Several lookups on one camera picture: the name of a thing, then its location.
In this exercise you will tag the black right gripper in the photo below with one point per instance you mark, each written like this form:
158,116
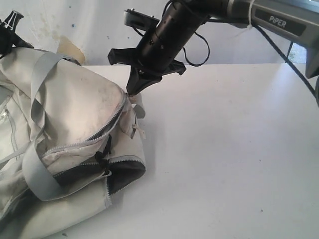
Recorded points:
142,76

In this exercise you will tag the white grey backpack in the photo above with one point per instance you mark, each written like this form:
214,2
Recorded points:
69,139

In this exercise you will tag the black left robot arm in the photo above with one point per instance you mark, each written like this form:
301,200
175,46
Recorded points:
8,37

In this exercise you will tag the white backdrop curtain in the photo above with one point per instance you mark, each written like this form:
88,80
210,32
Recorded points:
92,27

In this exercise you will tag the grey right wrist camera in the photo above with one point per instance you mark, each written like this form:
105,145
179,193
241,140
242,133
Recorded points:
139,20

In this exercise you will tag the dark window frame post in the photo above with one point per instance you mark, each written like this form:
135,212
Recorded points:
290,53

